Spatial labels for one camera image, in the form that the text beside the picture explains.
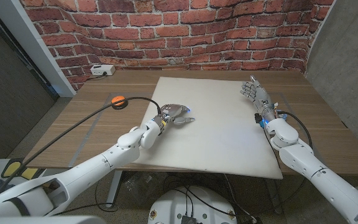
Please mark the red brick print backdrop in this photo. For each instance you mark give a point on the red brick print backdrop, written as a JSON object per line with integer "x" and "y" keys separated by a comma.
{"x": 179, "y": 34}

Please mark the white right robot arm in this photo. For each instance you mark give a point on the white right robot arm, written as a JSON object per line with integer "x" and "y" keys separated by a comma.
{"x": 306, "y": 161}

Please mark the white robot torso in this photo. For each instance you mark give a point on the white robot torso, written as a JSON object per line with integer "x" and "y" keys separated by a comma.
{"x": 172, "y": 205}

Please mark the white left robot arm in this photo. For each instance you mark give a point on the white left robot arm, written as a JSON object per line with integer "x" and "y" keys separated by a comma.
{"x": 89, "y": 171}

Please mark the white power strip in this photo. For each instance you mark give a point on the white power strip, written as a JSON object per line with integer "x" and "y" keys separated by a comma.
{"x": 102, "y": 69}

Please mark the white memory foam sheet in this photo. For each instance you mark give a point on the white memory foam sheet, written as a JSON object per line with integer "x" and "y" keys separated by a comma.
{"x": 222, "y": 133}

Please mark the orange push button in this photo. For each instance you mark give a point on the orange push button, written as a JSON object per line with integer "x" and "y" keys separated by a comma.
{"x": 118, "y": 100}

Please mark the white table leg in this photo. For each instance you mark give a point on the white table leg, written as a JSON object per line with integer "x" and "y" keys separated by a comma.
{"x": 114, "y": 186}

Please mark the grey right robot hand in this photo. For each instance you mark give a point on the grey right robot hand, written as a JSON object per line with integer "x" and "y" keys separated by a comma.
{"x": 259, "y": 96}

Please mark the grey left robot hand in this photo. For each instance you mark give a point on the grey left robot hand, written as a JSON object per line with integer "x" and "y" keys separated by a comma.
{"x": 174, "y": 110}

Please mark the yellow and black pedal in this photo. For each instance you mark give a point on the yellow and black pedal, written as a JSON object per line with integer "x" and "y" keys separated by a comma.
{"x": 11, "y": 168}

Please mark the white door frame post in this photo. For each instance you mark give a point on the white door frame post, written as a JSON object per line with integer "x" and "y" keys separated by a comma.
{"x": 33, "y": 46}

